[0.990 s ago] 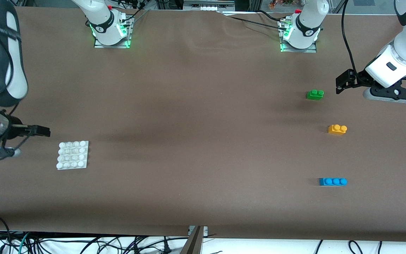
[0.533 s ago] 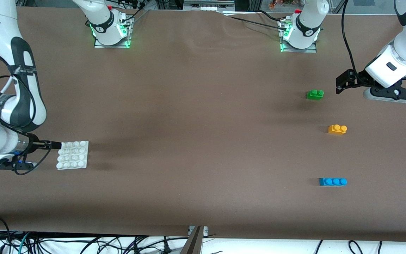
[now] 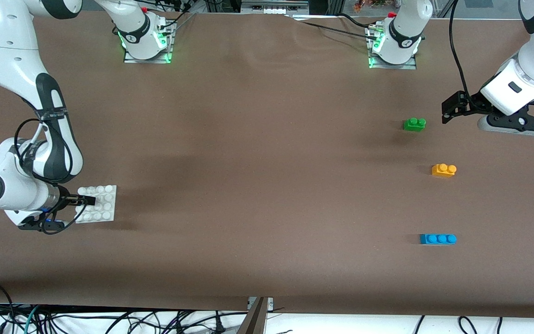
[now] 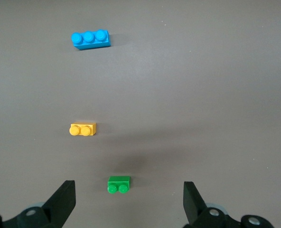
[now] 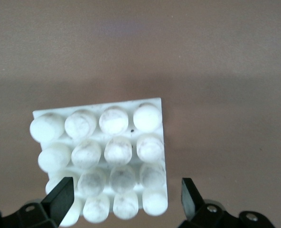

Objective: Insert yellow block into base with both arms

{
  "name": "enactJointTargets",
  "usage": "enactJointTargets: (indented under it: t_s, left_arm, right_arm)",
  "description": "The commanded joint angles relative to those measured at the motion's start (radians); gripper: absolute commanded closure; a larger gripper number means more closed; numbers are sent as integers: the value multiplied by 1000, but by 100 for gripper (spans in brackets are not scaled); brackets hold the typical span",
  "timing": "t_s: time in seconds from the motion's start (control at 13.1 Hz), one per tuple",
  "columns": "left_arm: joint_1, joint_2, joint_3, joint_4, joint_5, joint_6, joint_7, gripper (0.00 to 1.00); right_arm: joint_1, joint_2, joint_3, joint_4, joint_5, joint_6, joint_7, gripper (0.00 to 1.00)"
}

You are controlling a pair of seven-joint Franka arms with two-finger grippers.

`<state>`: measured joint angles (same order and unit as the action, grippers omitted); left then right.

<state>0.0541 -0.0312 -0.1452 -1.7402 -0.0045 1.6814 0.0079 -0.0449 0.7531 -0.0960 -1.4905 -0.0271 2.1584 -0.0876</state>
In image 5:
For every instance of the white studded base plate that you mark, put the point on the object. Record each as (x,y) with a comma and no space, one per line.
(116,142)

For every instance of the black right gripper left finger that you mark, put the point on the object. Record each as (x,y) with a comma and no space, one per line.
(59,202)

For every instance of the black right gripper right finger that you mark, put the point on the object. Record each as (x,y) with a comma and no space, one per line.
(192,204)

